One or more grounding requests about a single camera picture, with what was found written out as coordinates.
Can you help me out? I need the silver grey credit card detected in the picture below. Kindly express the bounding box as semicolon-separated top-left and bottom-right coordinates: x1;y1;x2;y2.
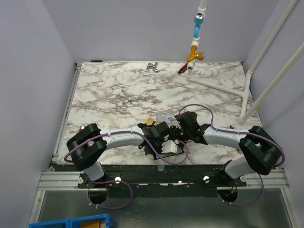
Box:
156;114;174;124

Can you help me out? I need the black leather card holder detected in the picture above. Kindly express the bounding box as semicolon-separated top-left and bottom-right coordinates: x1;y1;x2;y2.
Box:
153;147;184;160

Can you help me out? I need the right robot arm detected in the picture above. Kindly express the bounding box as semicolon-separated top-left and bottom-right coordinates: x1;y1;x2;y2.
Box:
172;112;285;186

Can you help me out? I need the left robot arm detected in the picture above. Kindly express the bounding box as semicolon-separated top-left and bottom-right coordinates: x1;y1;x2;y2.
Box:
66;122;179;188

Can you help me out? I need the silver metal clamp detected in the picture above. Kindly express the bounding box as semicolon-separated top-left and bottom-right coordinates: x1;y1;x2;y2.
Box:
146;62;159;73

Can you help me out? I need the orange pipe valve fitting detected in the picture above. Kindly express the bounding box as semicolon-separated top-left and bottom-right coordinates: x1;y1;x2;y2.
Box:
187;45;205;62

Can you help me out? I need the blue plastic bin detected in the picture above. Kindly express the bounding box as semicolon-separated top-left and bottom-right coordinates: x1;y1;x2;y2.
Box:
29;214;114;228

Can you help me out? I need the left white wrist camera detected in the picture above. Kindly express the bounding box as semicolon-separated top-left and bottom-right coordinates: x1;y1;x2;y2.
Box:
161;140;178;153

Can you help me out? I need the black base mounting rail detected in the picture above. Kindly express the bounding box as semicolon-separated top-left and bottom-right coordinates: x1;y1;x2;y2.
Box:
78;165;246;198

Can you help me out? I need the white PVC pipe frame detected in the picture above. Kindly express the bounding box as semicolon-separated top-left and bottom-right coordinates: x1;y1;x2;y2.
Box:
186;0;304;125

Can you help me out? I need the red handled tool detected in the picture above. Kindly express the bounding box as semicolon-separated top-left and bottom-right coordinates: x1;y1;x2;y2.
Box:
178;63;188;74

